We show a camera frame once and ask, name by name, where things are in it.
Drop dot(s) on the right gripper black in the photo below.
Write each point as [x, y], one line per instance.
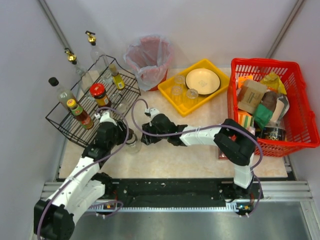
[146, 133]

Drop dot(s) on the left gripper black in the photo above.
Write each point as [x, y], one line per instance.
[123, 131]

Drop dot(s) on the clear glass cup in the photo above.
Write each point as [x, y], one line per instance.
[176, 92]
[192, 94]
[179, 80]

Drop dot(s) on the red lid chili jar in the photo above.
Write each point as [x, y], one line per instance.
[98, 92]

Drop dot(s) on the sauce bottle yellow cap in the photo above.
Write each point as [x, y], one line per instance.
[80, 114]

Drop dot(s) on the small yellow label bottle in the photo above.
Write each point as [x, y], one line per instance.
[117, 77]

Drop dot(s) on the beige plate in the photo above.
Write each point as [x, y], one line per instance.
[203, 81]

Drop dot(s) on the dark sauce bottle black cap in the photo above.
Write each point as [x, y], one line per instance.
[63, 94]

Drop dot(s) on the glass oil bottle gold spout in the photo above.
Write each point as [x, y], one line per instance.
[85, 81]

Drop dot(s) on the glass jar metal rim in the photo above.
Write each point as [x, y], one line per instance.
[119, 102]

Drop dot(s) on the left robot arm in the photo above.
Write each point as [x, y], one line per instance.
[56, 217]

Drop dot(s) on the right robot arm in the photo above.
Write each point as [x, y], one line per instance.
[233, 140]

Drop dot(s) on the yellow plastic tray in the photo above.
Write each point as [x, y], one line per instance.
[194, 86]

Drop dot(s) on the red snack packet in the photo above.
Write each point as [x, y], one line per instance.
[221, 155]

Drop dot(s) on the red bin with plastic bag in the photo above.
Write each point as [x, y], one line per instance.
[149, 58]

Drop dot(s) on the colourful sponge stack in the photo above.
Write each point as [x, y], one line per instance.
[245, 119]

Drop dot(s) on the pink white packet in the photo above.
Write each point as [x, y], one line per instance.
[252, 130]

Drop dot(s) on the brown paper box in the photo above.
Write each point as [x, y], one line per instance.
[250, 95]

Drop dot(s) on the green bag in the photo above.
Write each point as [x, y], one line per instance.
[262, 116]

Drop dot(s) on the black round tin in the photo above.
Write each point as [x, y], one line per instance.
[272, 131]

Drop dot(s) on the yellow snack bag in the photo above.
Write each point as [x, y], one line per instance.
[274, 83]

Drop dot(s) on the brown foil pouch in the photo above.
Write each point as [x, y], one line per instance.
[277, 103]

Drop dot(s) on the red plastic basket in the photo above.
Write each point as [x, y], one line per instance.
[299, 122]

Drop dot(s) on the black wire rack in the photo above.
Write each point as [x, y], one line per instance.
[66, 123]

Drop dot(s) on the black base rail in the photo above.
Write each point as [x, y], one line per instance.
[175, 192]

